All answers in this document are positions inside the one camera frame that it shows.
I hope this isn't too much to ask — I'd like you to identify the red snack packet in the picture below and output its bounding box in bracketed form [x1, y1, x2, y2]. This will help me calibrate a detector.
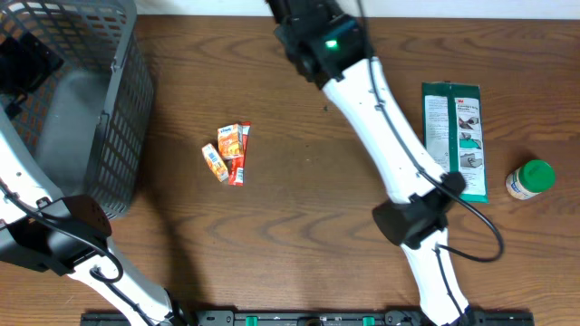
[228, 121, 251, 187]

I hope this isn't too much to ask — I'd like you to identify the orange white tissue pack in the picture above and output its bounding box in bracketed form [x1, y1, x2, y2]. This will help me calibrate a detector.
[217, 124, 244, 159]

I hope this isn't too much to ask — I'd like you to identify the green 3M package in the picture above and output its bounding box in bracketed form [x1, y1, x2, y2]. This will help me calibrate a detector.
[421, 81, 488, 203]

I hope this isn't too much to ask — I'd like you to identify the green lid seasoning jar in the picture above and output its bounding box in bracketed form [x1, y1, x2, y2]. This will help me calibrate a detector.
[506, 159, 556, 200]

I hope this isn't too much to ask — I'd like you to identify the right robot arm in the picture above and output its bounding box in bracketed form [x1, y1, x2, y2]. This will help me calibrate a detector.
[268, 0, 469, 325]

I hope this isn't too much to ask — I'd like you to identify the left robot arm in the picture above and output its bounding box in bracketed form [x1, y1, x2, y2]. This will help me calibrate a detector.
[1, 29, 190, 325]

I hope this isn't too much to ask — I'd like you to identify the grey plastic mesh basket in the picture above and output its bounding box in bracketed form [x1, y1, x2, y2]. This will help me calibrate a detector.
[1, 1, 155, 218]

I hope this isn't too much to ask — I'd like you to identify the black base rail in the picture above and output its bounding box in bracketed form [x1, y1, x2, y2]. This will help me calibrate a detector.
[81, 309, 536, 326]

